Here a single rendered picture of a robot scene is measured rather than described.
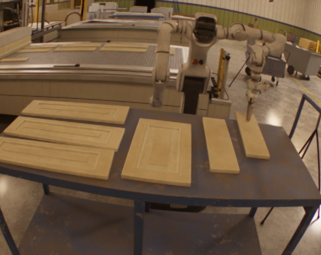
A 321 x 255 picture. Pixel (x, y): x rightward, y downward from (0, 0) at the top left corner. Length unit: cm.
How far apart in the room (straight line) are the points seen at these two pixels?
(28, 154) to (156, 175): 58
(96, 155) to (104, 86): 191
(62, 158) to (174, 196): 49
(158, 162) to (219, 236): 94
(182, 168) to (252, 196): 31
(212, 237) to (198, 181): 87
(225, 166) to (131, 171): 39
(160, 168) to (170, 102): 194
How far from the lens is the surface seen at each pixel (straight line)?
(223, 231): 203
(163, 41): 173
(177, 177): 114
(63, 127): 149
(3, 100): 376
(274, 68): 674
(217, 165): 125
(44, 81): 334
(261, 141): 153
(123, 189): 108
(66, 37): 756
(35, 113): 167
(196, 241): 192
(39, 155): 127
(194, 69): 191
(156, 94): 186
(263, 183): 124
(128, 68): 311
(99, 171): 114
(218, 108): 314
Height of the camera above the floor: 172
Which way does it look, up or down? 28 degrees down
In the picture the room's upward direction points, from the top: 6 degrees clockwise
